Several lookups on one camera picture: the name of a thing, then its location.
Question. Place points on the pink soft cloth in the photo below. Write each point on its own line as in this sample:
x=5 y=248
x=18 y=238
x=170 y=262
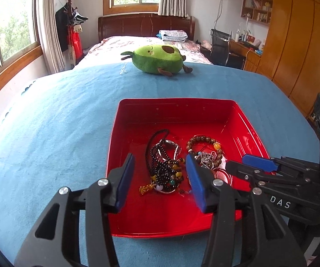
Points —
x=205 y=44

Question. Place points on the dark wooden headboard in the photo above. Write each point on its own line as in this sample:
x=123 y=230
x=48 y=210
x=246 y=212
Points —
x=126 y=25

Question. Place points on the green avocado plush toy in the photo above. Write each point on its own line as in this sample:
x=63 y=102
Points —
x=154 y=58

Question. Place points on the folded blue white towels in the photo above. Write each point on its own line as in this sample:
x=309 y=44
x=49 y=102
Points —
x=172 y=34

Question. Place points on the white curtain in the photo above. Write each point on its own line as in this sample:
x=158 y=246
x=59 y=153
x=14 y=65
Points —
x=50 y=27

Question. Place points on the black office chair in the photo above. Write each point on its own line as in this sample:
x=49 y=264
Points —
x=219 y=47

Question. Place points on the wide side window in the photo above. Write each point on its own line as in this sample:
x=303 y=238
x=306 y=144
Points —
x=9 y=33

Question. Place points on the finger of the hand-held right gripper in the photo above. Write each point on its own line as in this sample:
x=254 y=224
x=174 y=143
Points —
x=240 y=171
x=260 y=163

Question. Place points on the wooden desk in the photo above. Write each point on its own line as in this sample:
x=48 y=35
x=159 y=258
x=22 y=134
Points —
x=250 y=61

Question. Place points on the pink floral bedsheet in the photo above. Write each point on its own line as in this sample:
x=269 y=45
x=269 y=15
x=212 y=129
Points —
x=109 y=47

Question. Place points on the gold charm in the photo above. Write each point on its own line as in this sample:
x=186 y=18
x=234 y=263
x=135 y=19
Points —
x=145 y=189

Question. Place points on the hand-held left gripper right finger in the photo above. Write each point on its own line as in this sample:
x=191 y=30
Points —
x=196 y=183

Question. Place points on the red plastic tray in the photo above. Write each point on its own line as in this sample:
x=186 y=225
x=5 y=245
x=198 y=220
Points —
x=154 y=217

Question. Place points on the hanging black jacket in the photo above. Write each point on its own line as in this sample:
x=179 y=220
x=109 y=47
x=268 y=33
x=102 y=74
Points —
x=62 y=30

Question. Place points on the hanging striped cloth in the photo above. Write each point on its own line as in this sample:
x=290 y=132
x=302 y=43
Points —
x=79 y=19

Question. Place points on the clear plastic wrapper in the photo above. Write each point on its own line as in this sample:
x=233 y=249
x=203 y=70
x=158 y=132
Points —
x=123 y=69

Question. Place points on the red hanging bag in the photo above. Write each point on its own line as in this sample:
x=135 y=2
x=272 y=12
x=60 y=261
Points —
x=77 y=46

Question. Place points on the wooden wall bookshelf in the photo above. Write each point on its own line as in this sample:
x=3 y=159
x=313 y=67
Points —
x=256 y=11

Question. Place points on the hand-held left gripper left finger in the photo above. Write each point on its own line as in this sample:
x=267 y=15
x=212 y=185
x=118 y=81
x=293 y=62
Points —
x=125 y=180

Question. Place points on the wooden wardrobe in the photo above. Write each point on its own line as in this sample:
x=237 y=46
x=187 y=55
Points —
x=296 y=47

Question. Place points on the blue blanket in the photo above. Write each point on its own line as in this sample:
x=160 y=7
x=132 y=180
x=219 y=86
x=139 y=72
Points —
x=51 y=130

